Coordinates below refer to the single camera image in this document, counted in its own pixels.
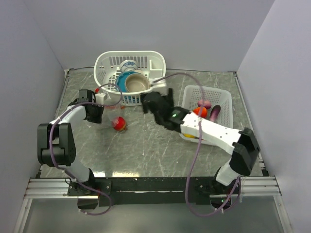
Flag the clear zip top bag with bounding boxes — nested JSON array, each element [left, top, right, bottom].
[[102, 96, 124, 128]]

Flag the red fake apple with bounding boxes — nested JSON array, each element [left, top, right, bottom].
[[111, 116, 127, 132]]

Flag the orange fake persimmon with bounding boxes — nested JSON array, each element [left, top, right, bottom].
[[193, 107, 208, 118]]

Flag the purple fake onion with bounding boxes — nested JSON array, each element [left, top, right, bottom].
[[197, 100, 211, 109]]

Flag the purple fake eggplant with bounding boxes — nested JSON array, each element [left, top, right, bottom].
[[209, 105, 221, 122]]

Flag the yellow fake lemon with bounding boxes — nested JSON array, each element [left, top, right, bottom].
[[183, 133, 196, 138]]

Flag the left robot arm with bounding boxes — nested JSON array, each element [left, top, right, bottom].
[[37, 89, 104, 195]]

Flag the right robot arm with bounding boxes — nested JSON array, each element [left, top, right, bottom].
[[140, 89, 260, 194]]

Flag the white perforated plastic basket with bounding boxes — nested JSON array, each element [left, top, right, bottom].
[[179, 84, 234, 146]]

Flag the beige ceramic bowl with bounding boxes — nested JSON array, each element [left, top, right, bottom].
[[125, 73, 150, 92]]

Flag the blue plate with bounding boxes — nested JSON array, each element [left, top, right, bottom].
[[116, 71, 133, 92]]

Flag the white dish rack basket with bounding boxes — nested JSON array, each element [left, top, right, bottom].
[[94, 51, 167, 106]]

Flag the blue white porcelain bowl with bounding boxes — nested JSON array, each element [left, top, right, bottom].
[[120, 60, 138, 73]]

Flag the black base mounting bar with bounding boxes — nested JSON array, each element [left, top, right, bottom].
[[66, 177, 241, 210]]

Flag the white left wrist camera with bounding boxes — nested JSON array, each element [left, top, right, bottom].
[[95, 93, 107, 105]]

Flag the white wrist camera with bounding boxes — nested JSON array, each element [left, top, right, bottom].
[[95, 93, 107, 105], [149, 79, 167, 93]]

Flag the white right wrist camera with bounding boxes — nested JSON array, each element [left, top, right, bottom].
[[149, 79, 167, 93]]

